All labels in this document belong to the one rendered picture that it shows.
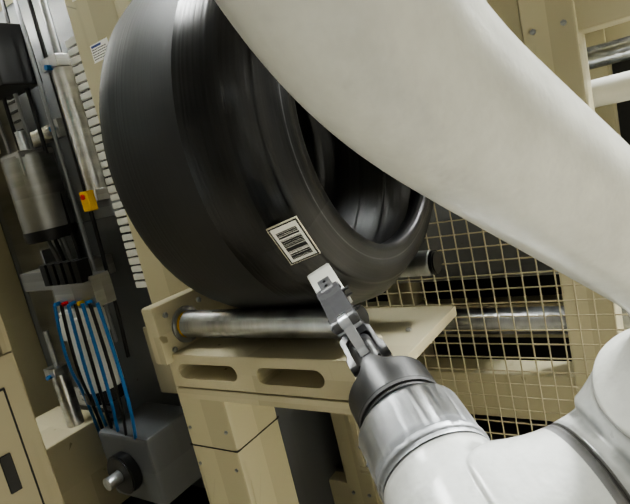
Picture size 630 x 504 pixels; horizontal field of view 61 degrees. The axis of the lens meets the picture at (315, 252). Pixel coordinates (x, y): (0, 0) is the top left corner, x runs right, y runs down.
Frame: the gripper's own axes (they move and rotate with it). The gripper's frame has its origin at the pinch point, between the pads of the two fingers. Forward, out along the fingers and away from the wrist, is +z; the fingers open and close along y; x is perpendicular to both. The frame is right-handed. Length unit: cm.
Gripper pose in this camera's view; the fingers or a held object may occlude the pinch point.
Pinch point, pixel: (328, 288)
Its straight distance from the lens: 60.9
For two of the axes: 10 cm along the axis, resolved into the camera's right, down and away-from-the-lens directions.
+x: 8.4, -5.4, -0.2
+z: -2.9, -4.7, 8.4
